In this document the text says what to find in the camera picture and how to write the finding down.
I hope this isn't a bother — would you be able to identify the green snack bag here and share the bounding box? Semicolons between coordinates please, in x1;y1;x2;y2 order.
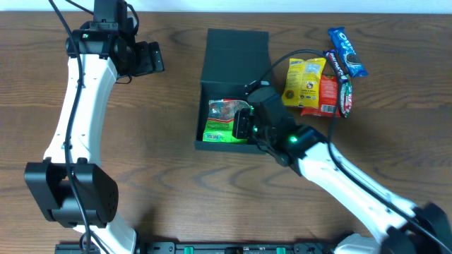
203;99;250;143

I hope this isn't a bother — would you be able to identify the yellow snack bag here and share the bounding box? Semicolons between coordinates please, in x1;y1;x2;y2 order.
282;58;326;108

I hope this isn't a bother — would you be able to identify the red snack bag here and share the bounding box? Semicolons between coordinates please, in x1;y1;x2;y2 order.
301;75;338;117

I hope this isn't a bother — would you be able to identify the black gift box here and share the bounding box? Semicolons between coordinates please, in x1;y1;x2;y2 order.
194;28;270;155

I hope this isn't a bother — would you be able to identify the red green candy pack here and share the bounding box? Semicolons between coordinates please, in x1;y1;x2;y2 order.
339;82;352;119

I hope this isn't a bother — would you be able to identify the blue Oreo cookie pack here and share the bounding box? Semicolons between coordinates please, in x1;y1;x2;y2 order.
328;27;368;78

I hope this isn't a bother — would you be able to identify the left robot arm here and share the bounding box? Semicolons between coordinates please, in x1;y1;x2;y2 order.
24;30;165;253

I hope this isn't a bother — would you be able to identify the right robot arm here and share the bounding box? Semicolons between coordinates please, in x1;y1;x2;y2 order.
233;86;451;253

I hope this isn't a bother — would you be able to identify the purple Dairy Milk bar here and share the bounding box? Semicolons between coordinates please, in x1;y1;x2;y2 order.
323;49;349;84

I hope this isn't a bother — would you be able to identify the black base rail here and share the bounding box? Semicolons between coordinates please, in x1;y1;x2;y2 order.
54;241;340;254

